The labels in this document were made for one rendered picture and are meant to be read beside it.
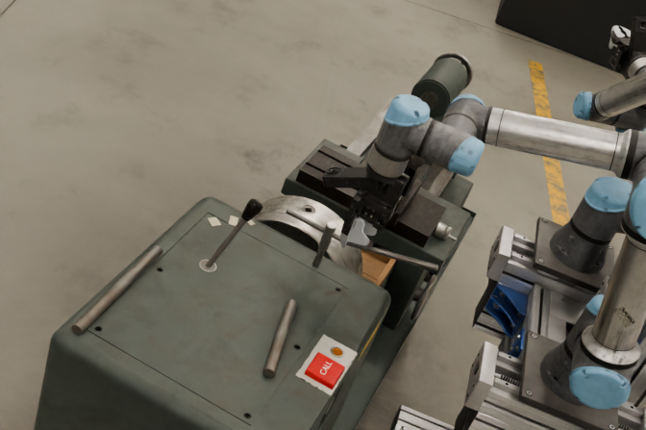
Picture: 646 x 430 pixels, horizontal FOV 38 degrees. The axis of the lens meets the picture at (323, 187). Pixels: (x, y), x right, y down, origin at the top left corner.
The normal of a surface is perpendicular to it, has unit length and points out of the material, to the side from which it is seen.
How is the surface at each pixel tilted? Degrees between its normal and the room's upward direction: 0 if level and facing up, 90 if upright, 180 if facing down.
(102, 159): 0
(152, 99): 0
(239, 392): 0
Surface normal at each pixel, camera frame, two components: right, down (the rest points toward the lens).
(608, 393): -0.32, 0.59
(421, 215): 0.29, -0.77
